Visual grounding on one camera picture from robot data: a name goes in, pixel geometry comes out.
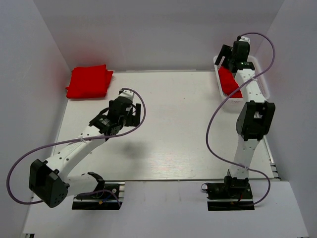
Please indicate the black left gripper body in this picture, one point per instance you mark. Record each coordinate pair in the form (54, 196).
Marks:
(124, 120)

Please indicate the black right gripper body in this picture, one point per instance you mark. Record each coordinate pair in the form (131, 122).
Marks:
(232, 60)

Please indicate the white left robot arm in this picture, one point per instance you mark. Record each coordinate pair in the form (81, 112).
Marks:
(50, 180)

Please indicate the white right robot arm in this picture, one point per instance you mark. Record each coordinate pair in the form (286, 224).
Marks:
(256, 115)

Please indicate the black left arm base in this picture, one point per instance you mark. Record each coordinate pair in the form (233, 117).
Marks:
(110, 199)

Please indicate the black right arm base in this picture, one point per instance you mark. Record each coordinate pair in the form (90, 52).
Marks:
(234, 199)

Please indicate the folded red t shirt stack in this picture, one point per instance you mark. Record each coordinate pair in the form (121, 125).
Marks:
(89, 82)

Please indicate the white plastic basket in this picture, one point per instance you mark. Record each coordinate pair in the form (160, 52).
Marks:
(235, 102)

